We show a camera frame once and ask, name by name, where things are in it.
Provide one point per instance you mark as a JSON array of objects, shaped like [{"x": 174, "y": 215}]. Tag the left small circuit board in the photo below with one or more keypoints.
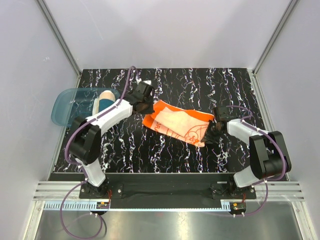
[{"x": 103, "y": 205}]

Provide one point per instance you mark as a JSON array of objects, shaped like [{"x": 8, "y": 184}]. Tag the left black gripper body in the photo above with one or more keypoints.
[{"x": 142, "y": 107}]

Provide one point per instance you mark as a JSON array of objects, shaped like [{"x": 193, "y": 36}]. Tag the orange and cream Doraemon towel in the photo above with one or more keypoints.
[{"x": 188, "y": 125}]

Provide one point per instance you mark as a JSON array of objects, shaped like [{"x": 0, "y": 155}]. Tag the slotted white cable duct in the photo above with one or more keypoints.
[{"x": 139, "y": 206}]

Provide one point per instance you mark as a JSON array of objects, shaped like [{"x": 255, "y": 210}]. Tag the teal and cream Doraemon towel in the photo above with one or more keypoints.
[{"x": 105, "y": 100}]

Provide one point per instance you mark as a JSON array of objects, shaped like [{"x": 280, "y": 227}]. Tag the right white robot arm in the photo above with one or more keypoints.
[{"x": 268, "y": 154}]

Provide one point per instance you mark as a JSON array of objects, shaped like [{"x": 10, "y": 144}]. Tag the right small circuit board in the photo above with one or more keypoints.
[{"x": 239, "y": 206}]

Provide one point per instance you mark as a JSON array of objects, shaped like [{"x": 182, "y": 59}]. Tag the translucent blue plastic tray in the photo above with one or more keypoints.
[{"x": 75, "y": 102}]

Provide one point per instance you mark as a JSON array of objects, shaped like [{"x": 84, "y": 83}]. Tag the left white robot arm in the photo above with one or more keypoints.
[{"x": 84, "y": 144}]

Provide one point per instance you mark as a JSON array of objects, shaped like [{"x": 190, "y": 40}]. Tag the small circuit board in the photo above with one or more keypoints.
[
  {"x": 103, "y": 205},
  {"x": 239, "y": 206}
]

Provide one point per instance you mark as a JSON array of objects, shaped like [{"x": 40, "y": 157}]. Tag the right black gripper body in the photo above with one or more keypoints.
[{"x": 212, "y": 130}]

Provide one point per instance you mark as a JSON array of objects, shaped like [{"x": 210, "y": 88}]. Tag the aluminium frame rail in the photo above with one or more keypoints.
[{"x": 278, "y": 191}]

